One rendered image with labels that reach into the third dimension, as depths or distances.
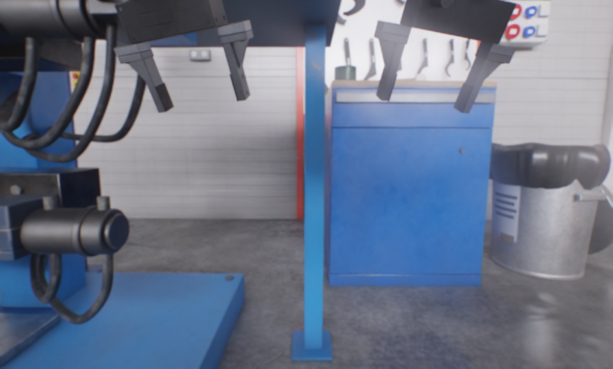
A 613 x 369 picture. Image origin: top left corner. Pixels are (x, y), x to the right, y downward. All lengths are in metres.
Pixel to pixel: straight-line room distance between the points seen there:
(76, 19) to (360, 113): 1.01
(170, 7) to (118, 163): 2.60
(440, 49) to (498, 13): 2.30
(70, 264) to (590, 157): 2.20
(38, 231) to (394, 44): 0.79
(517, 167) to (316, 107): 1.19
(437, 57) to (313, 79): 1.95
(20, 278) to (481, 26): 1.44
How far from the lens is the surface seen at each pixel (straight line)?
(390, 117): 1.41
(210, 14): 0.46
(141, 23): 0.50
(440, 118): 1.48
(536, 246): 1.92
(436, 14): 0.47
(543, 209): 1.87
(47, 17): 0.84
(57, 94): 1.37
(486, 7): 0.50
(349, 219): 1.42
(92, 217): 0.81
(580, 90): 3.40
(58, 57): 1.03
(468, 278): 1.68
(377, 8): 2.75
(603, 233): 2.31
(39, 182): 0.99
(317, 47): 0.94
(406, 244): 1.51
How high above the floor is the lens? 0.69
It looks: 7 degrees down
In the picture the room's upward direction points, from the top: straight up
